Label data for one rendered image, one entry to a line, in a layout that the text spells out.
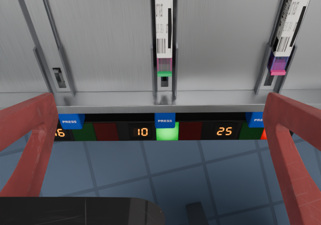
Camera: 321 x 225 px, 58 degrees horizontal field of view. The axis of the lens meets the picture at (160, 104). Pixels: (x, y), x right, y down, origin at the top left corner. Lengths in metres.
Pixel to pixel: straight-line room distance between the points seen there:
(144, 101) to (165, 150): 0.75
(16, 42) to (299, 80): 0.29
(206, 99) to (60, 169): 0.88
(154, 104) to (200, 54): 0.07
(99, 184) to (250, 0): 0.93
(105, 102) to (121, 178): 0.79
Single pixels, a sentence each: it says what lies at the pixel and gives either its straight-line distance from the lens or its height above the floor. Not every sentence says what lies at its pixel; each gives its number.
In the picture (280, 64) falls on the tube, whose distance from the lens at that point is 0.30.
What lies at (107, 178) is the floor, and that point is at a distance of 1.09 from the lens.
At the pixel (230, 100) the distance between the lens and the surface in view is 0.31.
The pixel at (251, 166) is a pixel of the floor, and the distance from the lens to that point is 1.11.
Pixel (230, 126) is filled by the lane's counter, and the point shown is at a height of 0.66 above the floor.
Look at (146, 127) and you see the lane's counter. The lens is 0.38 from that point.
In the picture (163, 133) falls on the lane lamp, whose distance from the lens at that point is 0.38.
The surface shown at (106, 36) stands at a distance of 0.28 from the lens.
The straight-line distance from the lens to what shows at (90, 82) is 0.32.
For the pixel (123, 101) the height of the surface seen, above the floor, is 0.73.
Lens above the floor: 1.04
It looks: 89 degrees down
